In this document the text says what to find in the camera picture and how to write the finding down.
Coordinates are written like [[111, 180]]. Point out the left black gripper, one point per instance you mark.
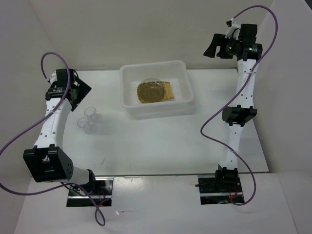
[[83, 88]]

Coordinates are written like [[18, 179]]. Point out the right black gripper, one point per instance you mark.
[[218, 40]]

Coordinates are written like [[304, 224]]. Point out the small clear glass cup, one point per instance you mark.
[[85, 125], [91, 113]]

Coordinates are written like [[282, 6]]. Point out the bamboo woven tray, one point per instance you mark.
[[168, 91]]

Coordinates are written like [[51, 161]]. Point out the clear glass plate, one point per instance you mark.
[[150, 91]]

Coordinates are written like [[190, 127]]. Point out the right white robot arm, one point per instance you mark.
[[236, 114]]

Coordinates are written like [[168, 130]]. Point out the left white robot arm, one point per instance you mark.
[[47, 161]]

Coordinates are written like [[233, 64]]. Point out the white plastic bin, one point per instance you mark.
[[174, 72]]

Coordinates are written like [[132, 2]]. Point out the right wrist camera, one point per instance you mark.
[[234, 27]]

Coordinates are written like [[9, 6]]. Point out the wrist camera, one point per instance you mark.
[[234, 27], [52, 78]]

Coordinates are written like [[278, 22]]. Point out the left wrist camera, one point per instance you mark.
[[52, 78]]

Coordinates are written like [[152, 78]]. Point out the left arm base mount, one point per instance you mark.
[[101, 194]]

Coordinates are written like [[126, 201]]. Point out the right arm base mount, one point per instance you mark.
[[212, 192]]

